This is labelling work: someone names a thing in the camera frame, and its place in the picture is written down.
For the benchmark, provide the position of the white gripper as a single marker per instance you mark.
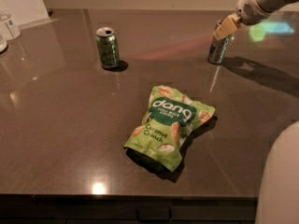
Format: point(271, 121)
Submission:
point(250, 12)

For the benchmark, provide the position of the silver redbull can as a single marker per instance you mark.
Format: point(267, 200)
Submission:
point(218, 49)

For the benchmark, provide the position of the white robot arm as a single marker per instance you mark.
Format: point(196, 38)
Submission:
point(272, 6)

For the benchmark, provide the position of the green rice chip bag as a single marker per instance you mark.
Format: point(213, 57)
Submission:
point(171, 117)

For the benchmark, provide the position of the green soda can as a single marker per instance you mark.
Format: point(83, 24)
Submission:
point(107, 45)

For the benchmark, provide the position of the clear plastic water bottle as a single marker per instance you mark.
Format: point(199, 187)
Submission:
point(9, 29)

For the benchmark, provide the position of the white container at left edge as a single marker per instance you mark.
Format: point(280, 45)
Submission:
point(3, 44)

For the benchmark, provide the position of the black drawer handle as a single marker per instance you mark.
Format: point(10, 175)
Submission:
point(153, 215)

